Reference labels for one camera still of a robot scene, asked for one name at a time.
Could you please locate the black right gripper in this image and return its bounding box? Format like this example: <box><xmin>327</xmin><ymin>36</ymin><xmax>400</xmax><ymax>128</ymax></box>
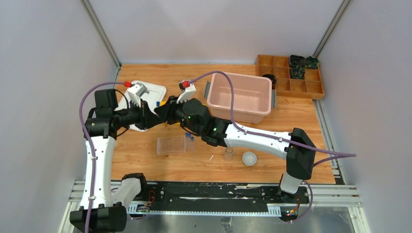
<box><xmin>154</xmin><ymin>95</ymin><xmax>203</xmax><ymax>136</ymax></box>

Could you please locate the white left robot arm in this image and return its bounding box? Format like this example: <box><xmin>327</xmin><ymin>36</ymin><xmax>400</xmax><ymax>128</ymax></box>
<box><xmin>69</xmin><ymin>89</ymin><xmax>162</xmax><ymax>233</ymax></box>

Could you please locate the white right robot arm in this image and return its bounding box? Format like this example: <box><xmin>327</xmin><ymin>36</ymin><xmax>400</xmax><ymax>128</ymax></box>
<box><xmin>155</xmin><ymin>96</ymin><xmax>316</xmax><ymax>203</ymax></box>

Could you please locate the white plastic box lid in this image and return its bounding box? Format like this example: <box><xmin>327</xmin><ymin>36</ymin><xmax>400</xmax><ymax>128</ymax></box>
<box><xmin>115</xmin><ymin>80</ymin><xmax>167</xmax><ymax>132</ymax></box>

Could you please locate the clear well plate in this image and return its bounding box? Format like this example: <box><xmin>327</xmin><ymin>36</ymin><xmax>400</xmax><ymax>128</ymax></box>
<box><xmin>156</xmin><ymin>136</ymin><xmax>187</xmax><ymax>155</ymax></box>

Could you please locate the small glass jar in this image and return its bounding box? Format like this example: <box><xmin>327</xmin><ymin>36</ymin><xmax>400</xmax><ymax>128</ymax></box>
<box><xmin>223</xmin><ymin>147</ymin><xmax>234</xmax><ymax>161</ymax></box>

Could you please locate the pink plastic storage bin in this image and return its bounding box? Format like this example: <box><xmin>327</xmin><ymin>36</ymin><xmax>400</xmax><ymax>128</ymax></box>
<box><xmin>206</xmin><ymin>73</ymin><xmax>272</xmax><ymax>124</ymax></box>

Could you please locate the white ceramic dish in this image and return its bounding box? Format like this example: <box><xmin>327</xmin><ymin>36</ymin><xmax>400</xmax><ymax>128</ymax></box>
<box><xmin>242</xmin><ymin>151</ymin><xmax>258</xmax><ymax>166</ymax></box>

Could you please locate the grey right bin clip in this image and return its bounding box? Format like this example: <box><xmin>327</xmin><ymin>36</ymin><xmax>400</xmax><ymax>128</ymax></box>
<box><xmin>271</xmin><ymin>89</ymin><xmax>277</xmax><ymax>109</ymax></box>

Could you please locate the black round object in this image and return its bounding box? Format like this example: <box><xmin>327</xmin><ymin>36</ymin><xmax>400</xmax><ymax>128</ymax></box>
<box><xmin>262</xmin><ymin>74</ymin><xmax>277</xmax><ymax>90</ymax></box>

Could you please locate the wooden compartment organizer tray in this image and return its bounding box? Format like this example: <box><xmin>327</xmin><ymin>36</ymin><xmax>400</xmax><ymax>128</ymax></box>
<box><xmin>255</xmin><ymin>54</ymin><xmax>325</xmax><ymax>100</ymax></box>

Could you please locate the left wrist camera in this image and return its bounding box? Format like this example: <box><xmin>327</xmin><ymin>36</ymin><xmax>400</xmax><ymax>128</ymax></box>
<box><xmin>126</xmin><ymin>82</ymin><xmax>149</xmax><ymax>108</ymax></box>

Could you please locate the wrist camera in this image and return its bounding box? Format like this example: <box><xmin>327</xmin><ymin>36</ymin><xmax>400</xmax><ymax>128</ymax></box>
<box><xmin>126</xmin><ymin>82</ymin><xmax>149</xmax><ymax>108</ymax></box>
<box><xmin>177</xmin><ymin>80</ymin><xmax>196</xmax><ymax>103</ymax></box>

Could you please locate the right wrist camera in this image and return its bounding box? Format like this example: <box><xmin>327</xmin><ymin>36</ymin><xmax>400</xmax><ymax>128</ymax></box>
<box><xmin>177</xmin><ymin>80</ymin><xmax>196</xmax><ymax>103</ymax></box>

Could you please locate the grey bin handle clip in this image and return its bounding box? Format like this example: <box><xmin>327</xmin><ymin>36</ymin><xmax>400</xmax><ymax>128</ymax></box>
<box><xmin>204</xmin><ymin>81</ymin><xmax>211</xmax><ymax>99</ymax></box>

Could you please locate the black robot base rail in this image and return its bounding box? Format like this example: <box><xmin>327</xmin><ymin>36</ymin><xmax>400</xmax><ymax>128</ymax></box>
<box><xmin>126</xmin><ymin>182</ymin><xmax>311</xmax><ymax>221</ymax></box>

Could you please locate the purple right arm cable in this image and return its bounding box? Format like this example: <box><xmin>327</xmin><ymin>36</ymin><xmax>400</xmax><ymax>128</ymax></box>
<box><xmin>188</xmin><ymin>70</ymin><xmax>357</xmax><ymax>223</ymax></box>

